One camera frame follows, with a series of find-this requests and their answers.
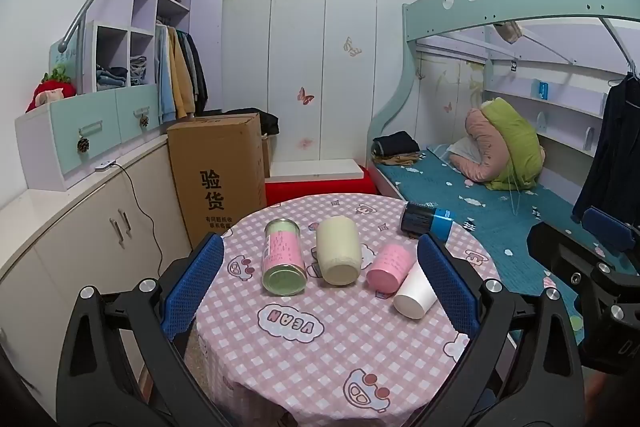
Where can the yellow hanging garment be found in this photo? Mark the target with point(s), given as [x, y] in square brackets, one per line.
[181, 72]

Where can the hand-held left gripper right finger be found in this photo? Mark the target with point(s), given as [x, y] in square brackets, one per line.
[447, 287]

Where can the teal drawer unit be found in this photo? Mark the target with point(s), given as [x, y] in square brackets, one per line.
[65, 142]

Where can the teal bunk bed frame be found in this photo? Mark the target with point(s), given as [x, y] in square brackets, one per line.
[500, 7]

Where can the cream cup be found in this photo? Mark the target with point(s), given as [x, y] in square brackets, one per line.
[337, 247]

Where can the red cloth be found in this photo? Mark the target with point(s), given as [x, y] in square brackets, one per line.
[320, 193]

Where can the dark hanging jacket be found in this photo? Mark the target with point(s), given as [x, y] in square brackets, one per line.
[197, 72]

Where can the white charger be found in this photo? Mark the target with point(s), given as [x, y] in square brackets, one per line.
[105, 165]

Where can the tall cardboard box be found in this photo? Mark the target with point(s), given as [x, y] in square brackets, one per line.
[220, 167]

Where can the white pillow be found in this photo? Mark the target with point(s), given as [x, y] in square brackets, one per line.
[462, 152]

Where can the teal printed bed sheet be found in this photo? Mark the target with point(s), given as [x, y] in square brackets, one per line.
[500, 217]

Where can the small pink butterfly sticker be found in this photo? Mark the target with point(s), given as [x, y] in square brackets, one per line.
[447, 107]

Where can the beige hanging cloth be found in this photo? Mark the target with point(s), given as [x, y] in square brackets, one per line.
[507, 32]

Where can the dark hanging garment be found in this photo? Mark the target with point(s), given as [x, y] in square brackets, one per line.
[610, 147]

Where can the dark folded clothes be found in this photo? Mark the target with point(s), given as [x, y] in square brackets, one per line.
[395, 142]

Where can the tan folded garment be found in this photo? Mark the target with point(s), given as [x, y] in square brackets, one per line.
[400, 160]

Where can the folded grey clothes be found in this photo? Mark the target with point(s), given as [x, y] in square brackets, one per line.
[139, 69]

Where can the blue box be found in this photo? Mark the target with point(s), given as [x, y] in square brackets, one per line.
[541, 89]

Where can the white stair shelf unit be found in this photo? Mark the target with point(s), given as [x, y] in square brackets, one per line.
[145, 2]

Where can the light blue hanging garment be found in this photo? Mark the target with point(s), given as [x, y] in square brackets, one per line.
[164, 72]

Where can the white wardrobe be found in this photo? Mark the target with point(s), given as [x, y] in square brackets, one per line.
[300, 57]

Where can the white wall shelf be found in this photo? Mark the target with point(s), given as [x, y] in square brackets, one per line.
[565, 112]

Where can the black bag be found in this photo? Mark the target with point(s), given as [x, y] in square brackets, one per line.
[267, 122]

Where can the white cup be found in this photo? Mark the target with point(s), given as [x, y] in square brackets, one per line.
[415, 294]

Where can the green blanket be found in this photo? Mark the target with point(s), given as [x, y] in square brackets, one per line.
[520, 142]

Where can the pink checked tablecloth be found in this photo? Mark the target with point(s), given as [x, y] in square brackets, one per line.
[325, 357]

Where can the white low cabinet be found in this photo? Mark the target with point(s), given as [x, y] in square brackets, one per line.
[75, 227]

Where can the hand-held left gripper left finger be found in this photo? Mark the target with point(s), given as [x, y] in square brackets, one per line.
[192, 287]

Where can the green cup with pink label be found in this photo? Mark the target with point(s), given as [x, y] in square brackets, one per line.
[285, 252]

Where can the strawberry plush toy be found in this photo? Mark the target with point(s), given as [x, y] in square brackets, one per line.
[50, 92]

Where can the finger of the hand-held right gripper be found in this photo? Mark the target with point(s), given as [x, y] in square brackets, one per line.
[607, 227]

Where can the white board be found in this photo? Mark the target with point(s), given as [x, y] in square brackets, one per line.
[315, 169]

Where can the pink pillow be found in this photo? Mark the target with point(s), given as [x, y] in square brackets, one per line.
[487, 147]

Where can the folded jeans pile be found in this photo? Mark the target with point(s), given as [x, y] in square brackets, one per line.
[112, 78]

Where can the beige butterfly sticker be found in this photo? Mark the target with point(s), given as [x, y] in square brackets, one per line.
[353, 48]

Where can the black and blue cup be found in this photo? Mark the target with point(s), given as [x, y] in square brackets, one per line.
[420, 217]

